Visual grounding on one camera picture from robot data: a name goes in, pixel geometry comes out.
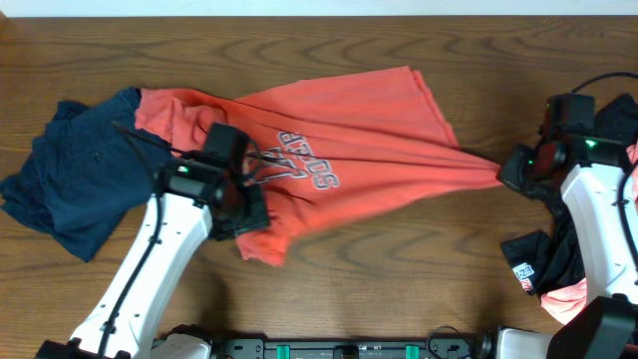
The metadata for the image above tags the pink and black jersey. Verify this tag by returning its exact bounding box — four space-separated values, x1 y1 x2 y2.
501 94 637 324

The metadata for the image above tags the red soccer t-shirt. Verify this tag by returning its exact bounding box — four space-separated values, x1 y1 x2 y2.
136 66 497 266

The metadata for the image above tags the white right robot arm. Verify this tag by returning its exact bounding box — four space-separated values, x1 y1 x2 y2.
481 137 637 359

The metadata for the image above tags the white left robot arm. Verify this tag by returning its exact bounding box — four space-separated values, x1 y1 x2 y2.
36 159 269 359

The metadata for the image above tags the navy blue folded garment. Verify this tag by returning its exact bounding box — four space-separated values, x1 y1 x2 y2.
1 88 171 262

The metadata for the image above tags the black left camera cable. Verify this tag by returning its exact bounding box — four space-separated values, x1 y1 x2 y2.
112 121 210 161

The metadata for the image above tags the black camera cable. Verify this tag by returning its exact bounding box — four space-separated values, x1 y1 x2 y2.
112 121 210 161
570 71 638 95

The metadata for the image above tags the black right camera cable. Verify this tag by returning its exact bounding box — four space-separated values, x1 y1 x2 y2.
570 71 638 95

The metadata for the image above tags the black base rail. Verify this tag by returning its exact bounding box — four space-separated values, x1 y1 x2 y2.
152 326 494 359

